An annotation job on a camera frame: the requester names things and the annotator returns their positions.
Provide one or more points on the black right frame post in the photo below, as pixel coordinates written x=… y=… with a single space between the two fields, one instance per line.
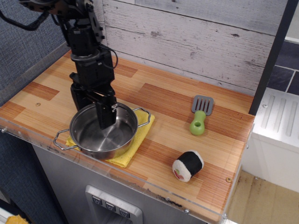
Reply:
x=273 y=55

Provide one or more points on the silver steel pot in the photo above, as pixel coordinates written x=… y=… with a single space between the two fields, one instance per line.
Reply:
x=108 y=143

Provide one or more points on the silver dispenser button panel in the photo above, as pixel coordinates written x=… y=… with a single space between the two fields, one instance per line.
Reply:
x=108 y=209

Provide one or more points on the white ridged side cabinet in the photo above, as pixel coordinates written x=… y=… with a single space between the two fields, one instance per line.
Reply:
x=272 y=151

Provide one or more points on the grey green toy spatula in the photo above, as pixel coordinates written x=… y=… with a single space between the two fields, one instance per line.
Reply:
x=202 y=106

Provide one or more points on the yellow folded cloth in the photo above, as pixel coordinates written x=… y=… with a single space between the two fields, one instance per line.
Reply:
x=123 y=160

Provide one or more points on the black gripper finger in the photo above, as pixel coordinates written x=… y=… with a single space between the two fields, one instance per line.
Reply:
x=106 y=113
x=82 y=96

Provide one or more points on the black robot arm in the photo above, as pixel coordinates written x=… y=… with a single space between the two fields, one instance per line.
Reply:
x=77 y=20

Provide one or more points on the yellow object bottom corner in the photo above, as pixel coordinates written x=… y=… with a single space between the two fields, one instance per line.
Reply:
x=16 y=220

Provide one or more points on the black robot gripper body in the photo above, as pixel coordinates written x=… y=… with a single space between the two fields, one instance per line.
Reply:
x=95 y=71

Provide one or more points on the plush sushi roll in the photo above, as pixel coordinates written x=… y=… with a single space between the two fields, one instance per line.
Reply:
x=187 y=165

